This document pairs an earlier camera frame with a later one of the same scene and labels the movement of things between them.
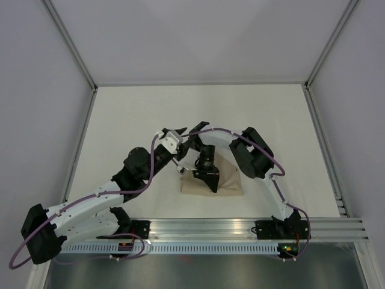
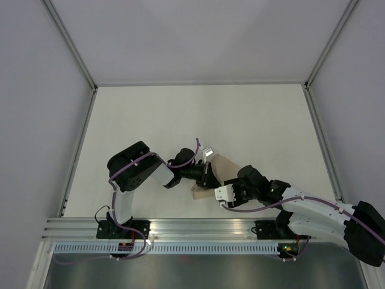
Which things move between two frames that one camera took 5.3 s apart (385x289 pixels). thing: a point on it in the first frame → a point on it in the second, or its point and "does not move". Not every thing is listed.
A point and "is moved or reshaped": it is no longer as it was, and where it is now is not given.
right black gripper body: x=206 y=168 → x=242 y=194
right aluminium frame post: x=351 y=8 does not move
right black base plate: x=282 y=229 does not move
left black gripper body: x=161 y=159 → x=200 y=174
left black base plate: x=140 y=229 does not move
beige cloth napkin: x=230 y=182 is moved or reshaped
